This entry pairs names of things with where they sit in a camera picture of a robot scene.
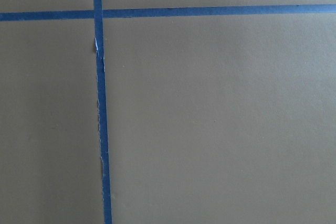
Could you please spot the brown paper table cover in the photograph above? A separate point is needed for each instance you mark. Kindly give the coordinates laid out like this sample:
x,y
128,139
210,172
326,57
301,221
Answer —
x,y
167,111

